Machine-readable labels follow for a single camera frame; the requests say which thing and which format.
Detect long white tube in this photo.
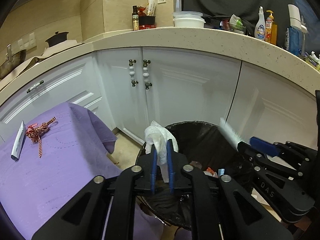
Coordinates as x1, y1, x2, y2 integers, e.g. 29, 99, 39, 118
11, 121, 26, 161

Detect white green tube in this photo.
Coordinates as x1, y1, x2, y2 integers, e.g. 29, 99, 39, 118
218, 118, 243, 151

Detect right cabinet door handle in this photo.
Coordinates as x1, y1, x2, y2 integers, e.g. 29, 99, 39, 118
143, 60, 152, 90

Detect white tissue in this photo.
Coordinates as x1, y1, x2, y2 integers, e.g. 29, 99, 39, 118
144, 120, 178, 183

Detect white spray bottle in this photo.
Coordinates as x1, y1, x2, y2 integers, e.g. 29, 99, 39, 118
254, 6, 266, 41

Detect steel wok pan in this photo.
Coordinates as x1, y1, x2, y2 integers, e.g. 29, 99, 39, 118
0, 44, 27, 80

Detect black box with snacks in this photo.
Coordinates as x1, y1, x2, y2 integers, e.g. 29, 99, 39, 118
137, 0, 156, 30

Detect black curtain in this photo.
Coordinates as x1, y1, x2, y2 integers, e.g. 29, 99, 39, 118
182, 0, 293, 48

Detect dark oil bottle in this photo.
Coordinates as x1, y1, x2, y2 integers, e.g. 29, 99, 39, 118
132, 5, 139, 31

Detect white stacked containers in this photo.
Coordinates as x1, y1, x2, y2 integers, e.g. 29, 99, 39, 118
172, 11, 205, 28

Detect drawer handle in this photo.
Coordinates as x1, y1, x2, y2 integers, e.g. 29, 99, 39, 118
27, 80, 44, 94

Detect orange dish soap bottle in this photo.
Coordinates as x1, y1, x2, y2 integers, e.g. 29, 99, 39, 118
265, 10, 278, 45

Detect black casserole pot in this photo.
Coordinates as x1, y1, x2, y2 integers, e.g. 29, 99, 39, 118
46, 31, 69, 47

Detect left cabinet door handle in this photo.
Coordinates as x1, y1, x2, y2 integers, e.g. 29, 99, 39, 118
129, 59, 139, 87

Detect cabinet door handle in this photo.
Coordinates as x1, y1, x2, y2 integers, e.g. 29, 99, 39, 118
129, 59, 139, 87
143, 60, 152, 90

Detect red checkered ribbon bow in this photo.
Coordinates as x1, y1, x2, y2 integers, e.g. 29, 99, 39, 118
25, 117, 56, 158

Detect orange plastic bag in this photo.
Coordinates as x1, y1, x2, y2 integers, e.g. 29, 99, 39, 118
204, 167, 219, 178

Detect black lined trash bin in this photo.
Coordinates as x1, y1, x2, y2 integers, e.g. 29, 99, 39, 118
142, 121, 253, 230

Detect purple tablecloth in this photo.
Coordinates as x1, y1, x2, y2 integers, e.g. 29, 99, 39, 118
0, 102, 176, 240

